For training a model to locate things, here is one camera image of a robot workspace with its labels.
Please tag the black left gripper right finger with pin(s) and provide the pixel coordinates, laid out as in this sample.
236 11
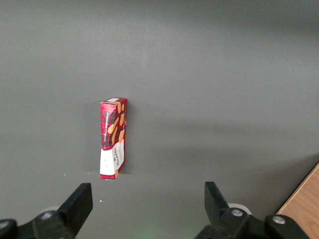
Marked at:
219 216

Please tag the wooden two-drawer cabinet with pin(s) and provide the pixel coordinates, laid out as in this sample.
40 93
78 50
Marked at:
304 199

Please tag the dark grey table mat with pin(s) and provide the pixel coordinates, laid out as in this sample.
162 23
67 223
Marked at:
199 87

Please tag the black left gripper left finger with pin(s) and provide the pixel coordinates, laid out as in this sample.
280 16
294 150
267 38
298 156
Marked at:
72 214

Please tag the red shortbread biscuit box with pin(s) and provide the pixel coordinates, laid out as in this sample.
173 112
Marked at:
112 139

